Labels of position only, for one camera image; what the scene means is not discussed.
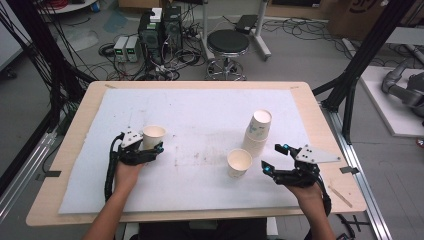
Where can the white table mat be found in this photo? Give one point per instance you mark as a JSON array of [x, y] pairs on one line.
[[200, 110]]

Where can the white platform board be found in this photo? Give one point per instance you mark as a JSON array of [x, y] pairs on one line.
[[390, 111]]

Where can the black tape piece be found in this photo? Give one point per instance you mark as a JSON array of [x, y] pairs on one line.
[[349, 170], [50, 174]]

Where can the stack of floral paper cups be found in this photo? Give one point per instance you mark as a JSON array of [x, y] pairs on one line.
[[258, 128]]

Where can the small white box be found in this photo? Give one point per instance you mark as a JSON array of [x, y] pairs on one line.
[[156, 15]]

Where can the white paper cup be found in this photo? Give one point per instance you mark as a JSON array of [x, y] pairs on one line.
[[154, 133], [239, 160]]

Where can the person's right hand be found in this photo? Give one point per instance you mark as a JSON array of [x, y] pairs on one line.
[[305, 196]]

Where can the brown cardboard box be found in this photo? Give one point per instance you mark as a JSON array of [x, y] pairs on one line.
[[363, 18]]

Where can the black clamp parts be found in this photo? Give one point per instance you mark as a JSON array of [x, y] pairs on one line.
[[350, 227]]

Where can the flat black box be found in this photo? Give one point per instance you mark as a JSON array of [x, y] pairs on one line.
[[246, 23]]

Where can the aluminium rail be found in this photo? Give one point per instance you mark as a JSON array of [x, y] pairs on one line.
[[361, 186], [26, 166]]

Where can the person's dark lap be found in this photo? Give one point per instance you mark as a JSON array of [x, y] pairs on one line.
[[200, 230]]

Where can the grey power supply unit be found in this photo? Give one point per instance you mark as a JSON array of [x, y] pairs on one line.
[[120, 49], [132, 49]]

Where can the round white table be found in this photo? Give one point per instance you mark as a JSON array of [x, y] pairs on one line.
[[66, 6]]

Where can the person's left hand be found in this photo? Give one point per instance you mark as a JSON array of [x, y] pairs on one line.
[[127, 178]]

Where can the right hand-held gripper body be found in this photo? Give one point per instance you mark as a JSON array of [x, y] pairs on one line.
[[300, 175]]

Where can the black round stool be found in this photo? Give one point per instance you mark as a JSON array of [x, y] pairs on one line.
[[228, 41]]

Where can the black computer tower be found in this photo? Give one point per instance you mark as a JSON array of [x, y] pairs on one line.
[[150, 38], [173, 28]]

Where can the black metal frame post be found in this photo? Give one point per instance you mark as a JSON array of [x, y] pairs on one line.
[[366, 50], [43, 46]]

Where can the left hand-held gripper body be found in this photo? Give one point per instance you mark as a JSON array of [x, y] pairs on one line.
[[136, 156]]

